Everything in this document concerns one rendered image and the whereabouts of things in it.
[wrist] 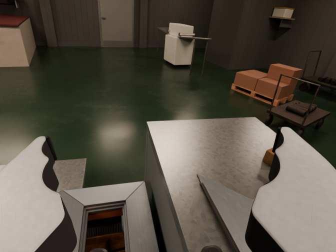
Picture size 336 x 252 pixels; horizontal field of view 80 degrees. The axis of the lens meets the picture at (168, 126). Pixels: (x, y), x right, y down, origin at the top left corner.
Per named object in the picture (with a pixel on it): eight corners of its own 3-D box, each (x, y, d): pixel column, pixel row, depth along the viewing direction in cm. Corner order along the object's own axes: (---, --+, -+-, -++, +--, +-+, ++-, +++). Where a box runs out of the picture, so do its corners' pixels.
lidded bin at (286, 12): (291, 18, 599) (295, 8, 587) (283, 17, 584) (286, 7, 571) (278, 17, 633) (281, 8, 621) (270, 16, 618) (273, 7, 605)
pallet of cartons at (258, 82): (297, 102, 443) (311, 71, 409) (269, 107, 403) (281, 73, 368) (253, 84, 537) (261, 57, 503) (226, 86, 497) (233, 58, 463)
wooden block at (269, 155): (276, 170, 73) (281, 159, 71) (262, 160, 78) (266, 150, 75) (291, 162, 78) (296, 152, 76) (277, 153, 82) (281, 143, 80)
